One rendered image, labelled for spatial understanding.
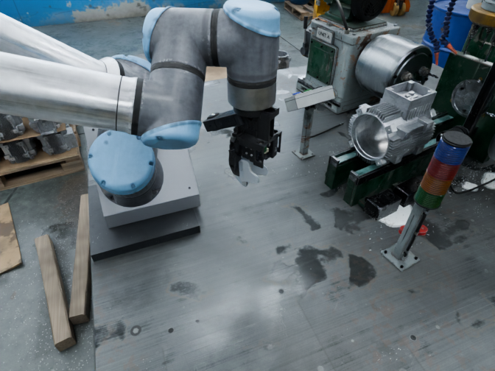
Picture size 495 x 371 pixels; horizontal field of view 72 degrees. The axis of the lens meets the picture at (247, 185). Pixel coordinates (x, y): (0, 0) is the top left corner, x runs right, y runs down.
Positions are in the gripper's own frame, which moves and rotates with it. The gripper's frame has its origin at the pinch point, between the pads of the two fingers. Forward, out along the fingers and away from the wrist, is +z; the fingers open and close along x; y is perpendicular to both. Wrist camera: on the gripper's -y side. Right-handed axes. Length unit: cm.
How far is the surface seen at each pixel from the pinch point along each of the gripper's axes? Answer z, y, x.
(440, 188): 1.7, 38.3, 24.8
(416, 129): 5, 27, 55
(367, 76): 7, -1, 92
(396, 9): 87, -104, 592
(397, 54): -4, 8, 93
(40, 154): 94, -206, 35
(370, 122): 10, 12, 61
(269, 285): 31.7, 10.0, -1.8
